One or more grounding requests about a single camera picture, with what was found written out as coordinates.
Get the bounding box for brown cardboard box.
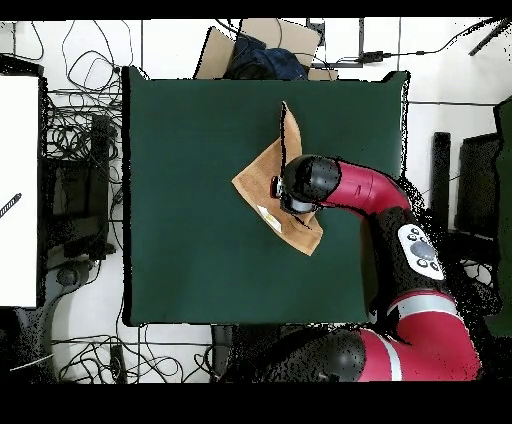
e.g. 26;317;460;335
193;17;339;81

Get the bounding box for dark blue clothing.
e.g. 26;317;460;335
223;33;309;81

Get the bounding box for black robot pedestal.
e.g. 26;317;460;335
211;323;305;383

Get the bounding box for black cable tangle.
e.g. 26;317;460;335
39;19;135;185

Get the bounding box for black office chair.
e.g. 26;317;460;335
37;113;119;297
427;131;503;321

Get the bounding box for black floor cable heap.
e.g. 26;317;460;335
51;323;213;383

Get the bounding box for tan terry towel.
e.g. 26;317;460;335
230;100;324;257

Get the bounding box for white board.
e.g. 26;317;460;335
0;74;41;308

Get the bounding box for black tripod leg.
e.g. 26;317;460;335
468;17;512;57

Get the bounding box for dark green table cloth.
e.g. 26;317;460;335
121;65;410;327

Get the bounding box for black striped rod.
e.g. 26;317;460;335
0;192;23;219

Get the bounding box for black cable bundle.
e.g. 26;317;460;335
459;257;499;297

